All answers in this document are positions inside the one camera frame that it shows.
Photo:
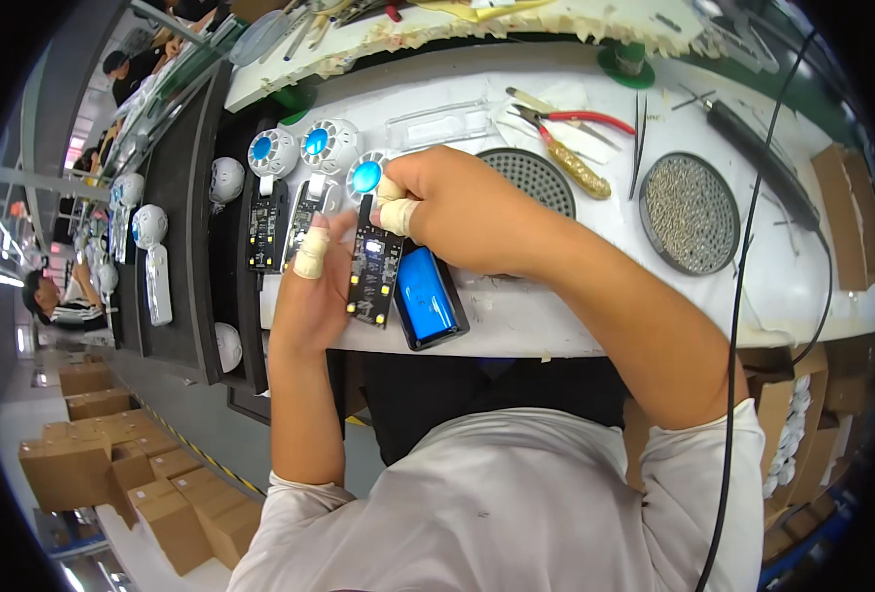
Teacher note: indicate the blue crate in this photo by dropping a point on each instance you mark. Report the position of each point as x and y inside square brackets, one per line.
[807, 544]

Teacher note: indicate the clear plastic tray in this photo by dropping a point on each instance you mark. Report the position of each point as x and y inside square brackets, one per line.
[437, 124]

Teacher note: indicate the person's left hand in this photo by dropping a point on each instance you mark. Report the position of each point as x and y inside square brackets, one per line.
[312, 318]

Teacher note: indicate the flat cardboard box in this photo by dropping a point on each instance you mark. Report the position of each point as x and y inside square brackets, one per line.
[848, 214]

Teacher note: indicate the white round fan shell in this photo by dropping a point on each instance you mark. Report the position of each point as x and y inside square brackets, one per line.
[229, 348]
[227, 180]

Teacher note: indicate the white paper sheet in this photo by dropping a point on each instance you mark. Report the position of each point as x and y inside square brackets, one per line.
[567, 96]

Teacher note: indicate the person's right hand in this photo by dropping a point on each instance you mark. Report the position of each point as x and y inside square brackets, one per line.
[456, 207]

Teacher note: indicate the white foam board with tools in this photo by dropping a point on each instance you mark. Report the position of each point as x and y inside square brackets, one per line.
[437, 26]

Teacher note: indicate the row of white handheld fans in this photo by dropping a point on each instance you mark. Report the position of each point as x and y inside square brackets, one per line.
[123, 214]

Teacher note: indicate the black battery holder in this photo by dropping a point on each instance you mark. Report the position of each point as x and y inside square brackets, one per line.
[448, 334]

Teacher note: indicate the black electric screwdriver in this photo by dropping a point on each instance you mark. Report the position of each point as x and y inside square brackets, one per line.
[763, 159]

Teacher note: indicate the blue battery cell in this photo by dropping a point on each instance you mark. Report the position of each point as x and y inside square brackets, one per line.
[426, 292]

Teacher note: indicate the green plastic piece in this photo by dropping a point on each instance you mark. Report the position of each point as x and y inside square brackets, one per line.
[293, 100]

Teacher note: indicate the round tray of screws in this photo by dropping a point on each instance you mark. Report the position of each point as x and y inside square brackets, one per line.
[690, 214]

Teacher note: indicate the white handheld fan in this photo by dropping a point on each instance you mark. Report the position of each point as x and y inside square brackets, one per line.
[155, 259]

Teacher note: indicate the person's body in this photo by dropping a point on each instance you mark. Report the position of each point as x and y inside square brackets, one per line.
[497, 510]

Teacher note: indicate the cardboard cartons with white parts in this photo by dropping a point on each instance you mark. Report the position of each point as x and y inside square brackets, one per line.
[800, 436]

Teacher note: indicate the black tweezers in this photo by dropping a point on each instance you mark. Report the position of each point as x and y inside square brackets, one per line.
[639, 140]

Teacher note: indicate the round perforated grey tray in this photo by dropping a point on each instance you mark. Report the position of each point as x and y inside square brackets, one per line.
[537, 177]

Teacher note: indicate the clear round lid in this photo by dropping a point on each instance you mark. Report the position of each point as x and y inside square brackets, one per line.
[258, 37]

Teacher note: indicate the green solder reel stand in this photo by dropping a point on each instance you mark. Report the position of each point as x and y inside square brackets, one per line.
[626, 65]

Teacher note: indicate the white fan head blue hub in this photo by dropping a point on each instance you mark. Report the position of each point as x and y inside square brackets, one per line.
[328, 143]
[365, 177]
[272, 152]

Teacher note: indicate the black conveyor belt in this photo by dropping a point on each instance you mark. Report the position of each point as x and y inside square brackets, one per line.
[186, 222]

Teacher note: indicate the heap of cardboard boxes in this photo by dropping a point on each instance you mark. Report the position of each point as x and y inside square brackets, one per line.
[141, 481]

